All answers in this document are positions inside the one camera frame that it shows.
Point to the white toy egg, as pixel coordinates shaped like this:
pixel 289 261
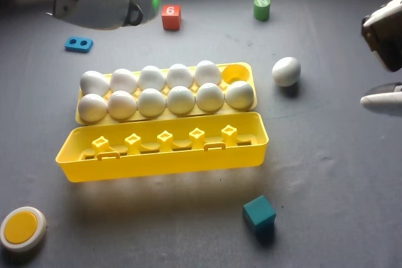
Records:
pixel 151 77
pixel 122 105
pixel 151 102
pixel 123 79
pixel 94 82
pixel 180 100
pixel 239 94
pixel 285 71
pixel 207 72
pixel 179 75
pixel 209 97
pixel 92 108

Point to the green letter cylinder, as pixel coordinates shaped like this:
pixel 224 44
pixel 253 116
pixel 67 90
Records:
pixel 261 9

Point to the teal cube block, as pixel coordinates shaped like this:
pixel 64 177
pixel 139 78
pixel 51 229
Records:
pixel 259 214

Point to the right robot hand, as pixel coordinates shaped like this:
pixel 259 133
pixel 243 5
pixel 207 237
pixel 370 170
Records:
pixel 387 39

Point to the grey table cloth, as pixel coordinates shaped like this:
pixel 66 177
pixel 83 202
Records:
pixel 329 170

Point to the blue two-hole block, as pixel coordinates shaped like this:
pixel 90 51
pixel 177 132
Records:
pixel 78 44

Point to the yellow button white rim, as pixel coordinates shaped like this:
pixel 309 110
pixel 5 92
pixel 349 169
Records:
pixel 21 228

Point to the yellow egg carton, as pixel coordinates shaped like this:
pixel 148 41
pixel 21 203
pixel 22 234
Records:
pixel 163 161

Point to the red number block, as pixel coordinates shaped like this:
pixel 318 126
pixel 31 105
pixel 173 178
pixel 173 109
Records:
pixel 171 18

